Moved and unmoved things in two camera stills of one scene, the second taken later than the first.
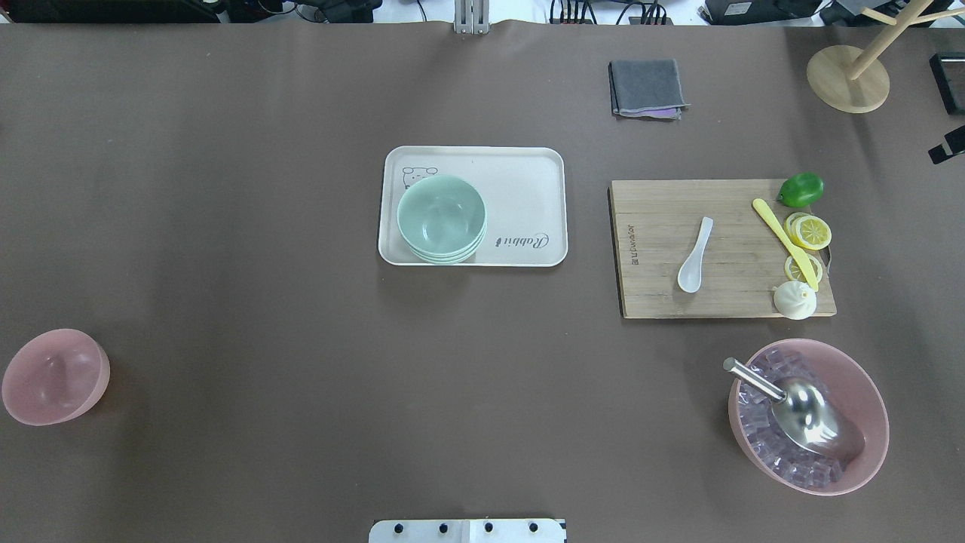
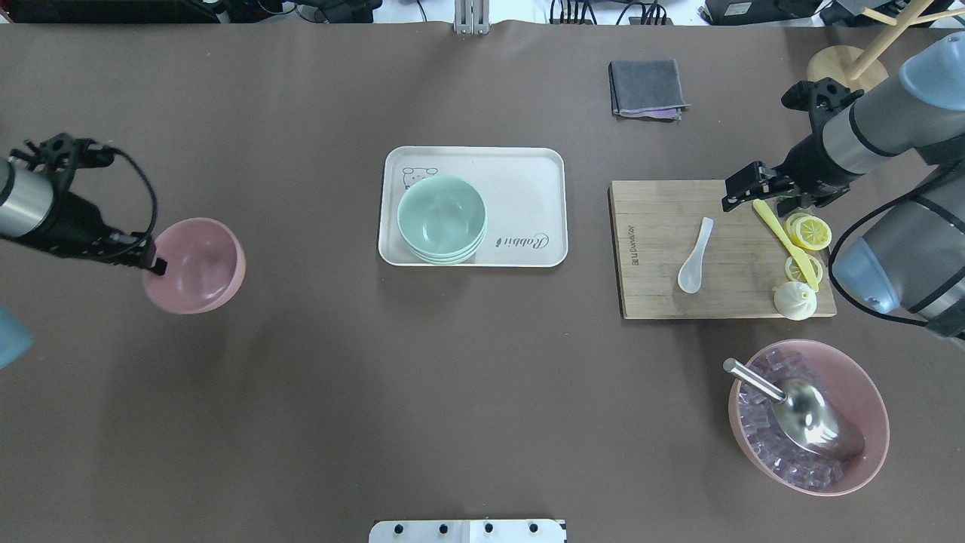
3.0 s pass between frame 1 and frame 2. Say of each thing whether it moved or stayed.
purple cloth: stayed
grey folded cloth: stayed
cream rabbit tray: stayed
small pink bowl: moved
